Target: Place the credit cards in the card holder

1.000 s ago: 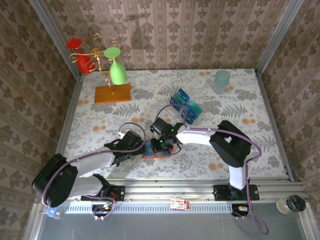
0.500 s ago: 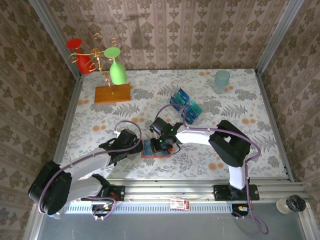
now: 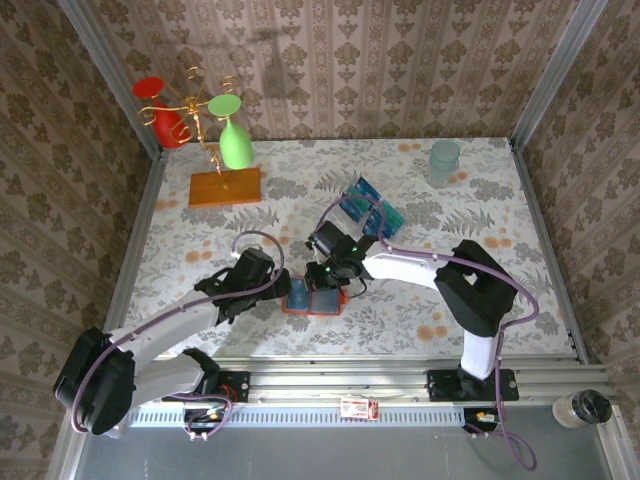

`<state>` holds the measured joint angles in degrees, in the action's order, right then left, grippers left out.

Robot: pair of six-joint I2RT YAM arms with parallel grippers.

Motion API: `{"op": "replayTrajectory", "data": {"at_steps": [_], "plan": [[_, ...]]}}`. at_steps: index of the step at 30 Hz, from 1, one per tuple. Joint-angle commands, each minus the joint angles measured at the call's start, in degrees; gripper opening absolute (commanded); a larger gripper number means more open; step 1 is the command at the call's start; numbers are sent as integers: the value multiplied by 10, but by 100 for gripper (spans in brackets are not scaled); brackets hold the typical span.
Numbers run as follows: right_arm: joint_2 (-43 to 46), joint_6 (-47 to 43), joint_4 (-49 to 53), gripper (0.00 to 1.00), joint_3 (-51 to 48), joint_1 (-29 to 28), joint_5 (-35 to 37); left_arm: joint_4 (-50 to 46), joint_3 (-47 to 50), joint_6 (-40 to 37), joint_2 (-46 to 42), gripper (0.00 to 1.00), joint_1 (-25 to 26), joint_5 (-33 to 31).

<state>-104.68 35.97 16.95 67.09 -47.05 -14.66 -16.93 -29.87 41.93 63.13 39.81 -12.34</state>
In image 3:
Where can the red wine glass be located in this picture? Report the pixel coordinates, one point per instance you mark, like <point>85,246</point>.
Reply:
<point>167,127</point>

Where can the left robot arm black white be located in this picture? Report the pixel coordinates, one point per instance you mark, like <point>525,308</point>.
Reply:
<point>165,320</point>

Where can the glass jar black lid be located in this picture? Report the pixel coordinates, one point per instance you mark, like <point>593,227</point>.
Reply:
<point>582,409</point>

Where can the pale blue plastic cup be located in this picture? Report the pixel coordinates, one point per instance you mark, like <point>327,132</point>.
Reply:
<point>444,165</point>

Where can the grey metal panel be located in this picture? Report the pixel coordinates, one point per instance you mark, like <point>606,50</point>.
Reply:
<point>325,455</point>

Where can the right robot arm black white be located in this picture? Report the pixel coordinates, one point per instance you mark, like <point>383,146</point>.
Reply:
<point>475,295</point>

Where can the black yellow power connector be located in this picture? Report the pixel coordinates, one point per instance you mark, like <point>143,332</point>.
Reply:
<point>481,416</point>
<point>212,415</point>

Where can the teal credit card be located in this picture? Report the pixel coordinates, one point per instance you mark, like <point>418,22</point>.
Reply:
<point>394,214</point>
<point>356,197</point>

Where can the aluminium front beam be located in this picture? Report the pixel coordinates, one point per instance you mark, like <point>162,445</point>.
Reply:
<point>325,382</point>

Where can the orange card holder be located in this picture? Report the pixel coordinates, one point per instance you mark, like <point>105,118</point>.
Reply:
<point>314,300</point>

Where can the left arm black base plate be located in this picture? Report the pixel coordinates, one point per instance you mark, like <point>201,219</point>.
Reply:
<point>237,385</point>

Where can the aluminium frame post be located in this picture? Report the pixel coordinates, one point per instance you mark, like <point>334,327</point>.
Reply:
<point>111,75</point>
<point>556,75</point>

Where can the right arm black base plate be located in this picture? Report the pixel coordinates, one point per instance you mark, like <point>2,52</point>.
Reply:
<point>442,387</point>

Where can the red white sticker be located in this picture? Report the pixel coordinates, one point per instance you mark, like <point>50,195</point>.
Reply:
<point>359,408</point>

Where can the aluminium side rail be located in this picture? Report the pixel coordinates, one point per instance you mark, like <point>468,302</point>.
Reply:
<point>145,210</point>
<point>535,210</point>

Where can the green wine glass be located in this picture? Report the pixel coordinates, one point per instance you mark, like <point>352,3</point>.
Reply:
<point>235,145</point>

